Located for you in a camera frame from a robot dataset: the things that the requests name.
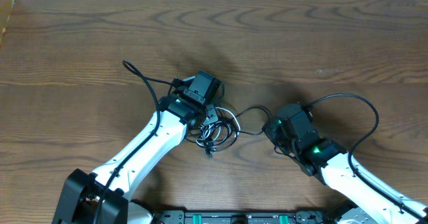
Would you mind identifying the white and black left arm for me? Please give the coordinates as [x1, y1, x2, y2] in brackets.
[52, 94, 215, 223]

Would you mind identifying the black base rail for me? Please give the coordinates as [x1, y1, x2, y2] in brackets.
[130, 200, 368, 224]

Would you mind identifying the black USB cable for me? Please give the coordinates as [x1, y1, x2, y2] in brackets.
[185, 105, 274, 159]

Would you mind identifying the white USB cable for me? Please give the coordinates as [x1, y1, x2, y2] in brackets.
[195, 106, 241, 148]

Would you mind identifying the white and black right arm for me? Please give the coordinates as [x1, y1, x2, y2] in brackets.
[262, 104, 427, 223]

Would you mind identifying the brown cardboard panel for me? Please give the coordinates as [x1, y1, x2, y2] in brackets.
[0, 0, 15, 41]

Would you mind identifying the black left camera cable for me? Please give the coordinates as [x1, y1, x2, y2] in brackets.
[92, 60, 185, 224]

